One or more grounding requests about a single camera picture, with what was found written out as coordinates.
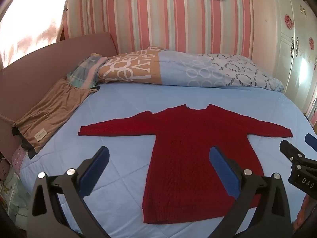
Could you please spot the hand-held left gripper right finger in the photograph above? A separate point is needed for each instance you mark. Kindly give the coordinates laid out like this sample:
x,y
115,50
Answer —
x,y
223,171

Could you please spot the white wardrobe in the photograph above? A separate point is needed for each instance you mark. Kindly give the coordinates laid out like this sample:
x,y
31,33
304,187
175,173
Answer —
x,y
284,42

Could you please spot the blue and tan folded quilt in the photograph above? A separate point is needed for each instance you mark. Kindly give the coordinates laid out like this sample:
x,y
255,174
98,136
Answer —
x,y
178,67

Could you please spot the polka dot cloth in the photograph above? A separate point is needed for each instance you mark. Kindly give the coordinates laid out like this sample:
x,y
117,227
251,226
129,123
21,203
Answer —
x,y
20,157

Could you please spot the red knit sweater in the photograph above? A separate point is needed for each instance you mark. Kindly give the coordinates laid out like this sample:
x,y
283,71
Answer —
x,y
185,143

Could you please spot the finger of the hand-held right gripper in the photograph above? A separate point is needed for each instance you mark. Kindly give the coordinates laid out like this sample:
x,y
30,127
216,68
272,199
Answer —
x,y
288,150
310,139

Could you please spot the pink bed headboard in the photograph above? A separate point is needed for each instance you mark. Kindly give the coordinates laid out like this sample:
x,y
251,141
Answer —
x,y
29,79

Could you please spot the pink shelf unit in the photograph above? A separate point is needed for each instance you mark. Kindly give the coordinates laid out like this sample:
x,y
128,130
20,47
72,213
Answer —
x,y
312,111

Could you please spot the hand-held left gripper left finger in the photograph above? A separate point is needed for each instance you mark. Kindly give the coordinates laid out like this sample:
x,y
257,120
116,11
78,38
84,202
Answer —
x,y
95,171

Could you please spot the floral fabric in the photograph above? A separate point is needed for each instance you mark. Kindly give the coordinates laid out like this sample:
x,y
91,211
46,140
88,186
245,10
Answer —
x,y
12,191

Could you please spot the bright window curtain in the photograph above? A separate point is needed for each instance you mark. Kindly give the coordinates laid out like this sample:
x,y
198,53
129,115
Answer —
x,y
27,17

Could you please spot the brown cloth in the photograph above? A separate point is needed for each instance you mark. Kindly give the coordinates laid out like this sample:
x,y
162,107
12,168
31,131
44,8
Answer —
x,y
52,109

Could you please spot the plaid pillow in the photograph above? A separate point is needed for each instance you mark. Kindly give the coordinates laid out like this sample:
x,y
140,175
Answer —
x,y
85,72

